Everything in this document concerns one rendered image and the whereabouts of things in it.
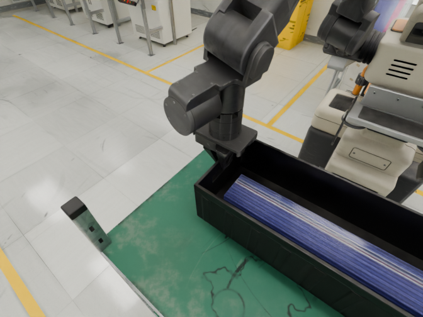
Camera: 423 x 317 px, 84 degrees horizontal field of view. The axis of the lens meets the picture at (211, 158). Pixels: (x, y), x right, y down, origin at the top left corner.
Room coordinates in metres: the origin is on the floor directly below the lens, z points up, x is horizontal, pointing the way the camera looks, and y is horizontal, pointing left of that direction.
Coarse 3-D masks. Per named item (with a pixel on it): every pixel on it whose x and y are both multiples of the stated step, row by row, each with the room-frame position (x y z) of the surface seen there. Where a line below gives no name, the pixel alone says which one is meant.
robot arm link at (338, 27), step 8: (336, 24) 0.62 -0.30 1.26; (344, 24) 0.61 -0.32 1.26; (352, 24) 0.60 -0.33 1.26; (360, 24) 0.60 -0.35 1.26; (336, 32) 0.61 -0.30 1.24; (344, 32) 0.60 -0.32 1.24; (352, 32) 0.59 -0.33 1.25; (328, 40) 0.63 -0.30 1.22; (336, 40) 0.61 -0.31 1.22; (344, 40) 0.60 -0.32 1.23; (344, 48) 0.60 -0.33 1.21
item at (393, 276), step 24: (240, 192) 0.28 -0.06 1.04; (264, 192) 0.28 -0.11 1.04; (264, 216) 0.23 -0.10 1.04; (288, 216) 0.23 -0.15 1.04; (312, 216) 0.23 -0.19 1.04; (312, 240) 0.18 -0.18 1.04; (336, 240) 0.18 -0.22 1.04; (360, 240) 0.18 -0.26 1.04; (336, 264) 0.14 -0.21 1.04; (360, 264) 0.14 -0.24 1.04; (384, 264) 0.14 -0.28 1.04; (408, 264) 0.14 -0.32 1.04; (384, 288) 0.10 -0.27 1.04; (408, 288) 0.10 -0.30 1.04; (408, 312) 0.07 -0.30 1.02
